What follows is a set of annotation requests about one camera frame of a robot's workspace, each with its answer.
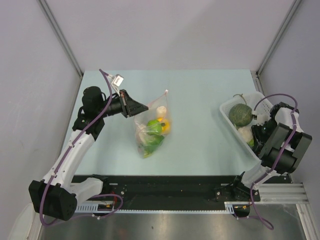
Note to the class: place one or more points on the green netted melon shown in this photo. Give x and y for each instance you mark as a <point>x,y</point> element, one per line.
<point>240,115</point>

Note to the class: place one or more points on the green lime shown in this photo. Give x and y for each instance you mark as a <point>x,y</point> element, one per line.
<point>154,127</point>

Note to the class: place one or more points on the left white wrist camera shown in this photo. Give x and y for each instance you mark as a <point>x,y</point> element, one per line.
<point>116,81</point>

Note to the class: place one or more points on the aluminium frame rail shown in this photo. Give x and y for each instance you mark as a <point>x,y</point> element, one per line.
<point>282,193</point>

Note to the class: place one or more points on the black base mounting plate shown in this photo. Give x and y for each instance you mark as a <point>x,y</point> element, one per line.
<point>177,190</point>

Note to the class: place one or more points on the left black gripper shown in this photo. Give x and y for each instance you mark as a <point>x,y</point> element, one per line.
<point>129,106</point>

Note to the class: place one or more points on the white cauliflower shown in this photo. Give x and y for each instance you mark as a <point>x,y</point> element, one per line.
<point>247,135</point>

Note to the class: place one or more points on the yellow bell pepper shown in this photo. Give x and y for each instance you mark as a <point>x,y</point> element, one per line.
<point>165,125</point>

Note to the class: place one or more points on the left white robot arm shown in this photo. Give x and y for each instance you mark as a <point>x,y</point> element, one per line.
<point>55,195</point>

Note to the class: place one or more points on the clear pink zip top bag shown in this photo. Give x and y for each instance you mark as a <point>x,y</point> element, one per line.
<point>144,117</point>

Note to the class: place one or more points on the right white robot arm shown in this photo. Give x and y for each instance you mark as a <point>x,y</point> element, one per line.
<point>280,145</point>

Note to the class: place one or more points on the green lettuce cabbage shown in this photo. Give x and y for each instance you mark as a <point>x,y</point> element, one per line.
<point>150,143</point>

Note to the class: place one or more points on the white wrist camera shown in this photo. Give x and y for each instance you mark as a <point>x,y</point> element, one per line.
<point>259,118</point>
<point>116,81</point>

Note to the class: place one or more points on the white perforated plastic basket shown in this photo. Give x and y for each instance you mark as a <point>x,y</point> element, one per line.
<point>256,102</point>

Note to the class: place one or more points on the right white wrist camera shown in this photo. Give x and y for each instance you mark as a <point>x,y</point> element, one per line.
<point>259,118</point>

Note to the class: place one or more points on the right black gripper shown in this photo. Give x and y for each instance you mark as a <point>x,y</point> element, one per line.
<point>260,140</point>

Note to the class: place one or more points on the white slotted cable duct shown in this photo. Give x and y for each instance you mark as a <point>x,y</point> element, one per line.
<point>209,207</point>

